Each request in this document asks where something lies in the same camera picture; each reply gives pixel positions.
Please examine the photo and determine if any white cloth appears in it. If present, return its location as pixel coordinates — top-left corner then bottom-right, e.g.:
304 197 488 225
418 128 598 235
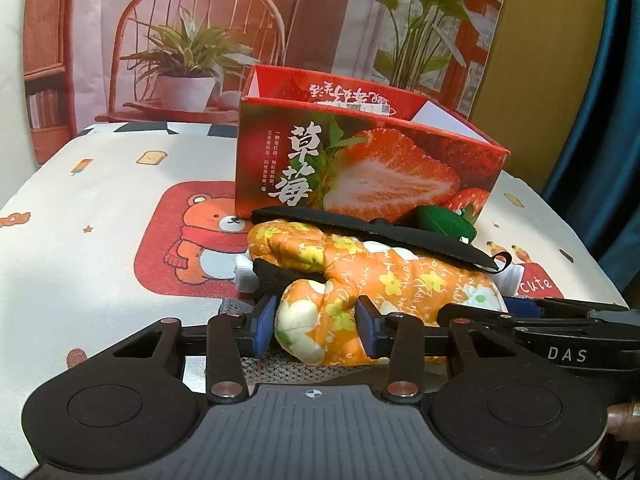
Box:
234 255 524 298

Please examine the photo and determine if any orange floral oven mitt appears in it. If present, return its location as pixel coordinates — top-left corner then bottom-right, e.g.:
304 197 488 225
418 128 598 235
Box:
247 220 506 367

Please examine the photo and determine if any black fabric strap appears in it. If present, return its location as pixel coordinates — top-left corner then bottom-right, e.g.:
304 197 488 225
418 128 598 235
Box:
249 205 513 276

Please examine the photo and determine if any printed room scene backdrop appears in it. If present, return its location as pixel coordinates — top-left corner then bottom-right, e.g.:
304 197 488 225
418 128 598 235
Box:
23 0 503 162

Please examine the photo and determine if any person's right hand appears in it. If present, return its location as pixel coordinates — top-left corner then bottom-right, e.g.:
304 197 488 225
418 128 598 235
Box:
606 402 640 442

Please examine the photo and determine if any green fabric sachet with tassel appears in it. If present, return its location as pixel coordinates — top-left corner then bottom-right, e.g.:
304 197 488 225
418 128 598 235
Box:
416 205 477 244

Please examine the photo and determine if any blue curtain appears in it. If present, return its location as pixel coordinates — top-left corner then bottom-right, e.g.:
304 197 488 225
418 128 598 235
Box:
542 0 639 292

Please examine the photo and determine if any cartoon bear tablecloth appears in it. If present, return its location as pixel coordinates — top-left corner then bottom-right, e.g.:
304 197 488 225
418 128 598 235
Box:
1 126 639 479

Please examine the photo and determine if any red strawberry cardboard box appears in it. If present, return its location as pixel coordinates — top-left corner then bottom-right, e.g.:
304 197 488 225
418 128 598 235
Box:
235 65 509 222

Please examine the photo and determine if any white marble board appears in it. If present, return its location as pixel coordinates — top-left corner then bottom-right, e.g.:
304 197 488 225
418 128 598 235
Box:
0 0 38 206

